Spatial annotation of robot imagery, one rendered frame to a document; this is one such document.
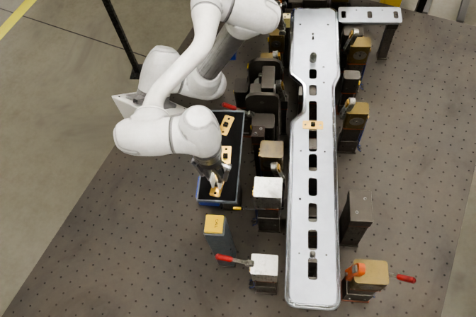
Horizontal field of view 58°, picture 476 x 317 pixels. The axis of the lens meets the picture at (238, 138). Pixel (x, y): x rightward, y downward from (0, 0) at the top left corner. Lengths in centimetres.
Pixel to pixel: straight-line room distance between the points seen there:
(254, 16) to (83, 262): 126
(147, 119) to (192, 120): 14
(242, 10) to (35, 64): 251
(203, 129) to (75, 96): 240
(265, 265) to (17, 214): 201
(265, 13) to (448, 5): 249
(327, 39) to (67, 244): 149
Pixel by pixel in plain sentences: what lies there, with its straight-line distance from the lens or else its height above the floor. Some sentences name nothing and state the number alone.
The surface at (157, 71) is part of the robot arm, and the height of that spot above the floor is 103.
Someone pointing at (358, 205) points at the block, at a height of 103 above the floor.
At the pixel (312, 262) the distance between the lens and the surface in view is 160.
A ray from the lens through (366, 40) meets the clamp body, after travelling 204.
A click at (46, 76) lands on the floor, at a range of 366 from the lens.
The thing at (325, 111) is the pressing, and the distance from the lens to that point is 184.
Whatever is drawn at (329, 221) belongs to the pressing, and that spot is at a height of 100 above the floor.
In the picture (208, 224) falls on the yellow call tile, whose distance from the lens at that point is 146.
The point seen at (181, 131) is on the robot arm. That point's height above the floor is 158.
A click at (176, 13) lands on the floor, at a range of 372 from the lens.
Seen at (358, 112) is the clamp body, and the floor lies 104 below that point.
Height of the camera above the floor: 254
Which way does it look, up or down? 60 degrees down
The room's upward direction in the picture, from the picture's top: 9 degrees counter-clockwise
